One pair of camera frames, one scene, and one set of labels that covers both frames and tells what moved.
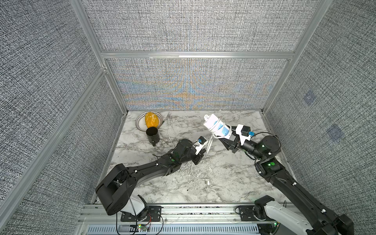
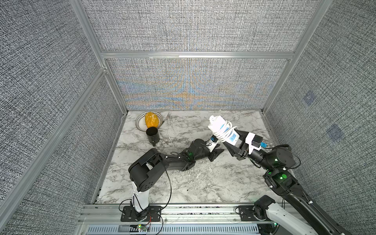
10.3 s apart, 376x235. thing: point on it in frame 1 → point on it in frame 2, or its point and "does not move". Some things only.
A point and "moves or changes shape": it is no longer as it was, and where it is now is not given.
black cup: x=152 y=135 does not move
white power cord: x=208 y=182 → x=223 y=131
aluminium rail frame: x=98 y=215 does not move
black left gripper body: x=196 y=159 → x=211 y=156
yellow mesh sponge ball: x=151 y=119 does not move
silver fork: x=168 y=115 does not move
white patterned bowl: x=140 y=122 does not move
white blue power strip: x=218 y=127 moves or changes shape
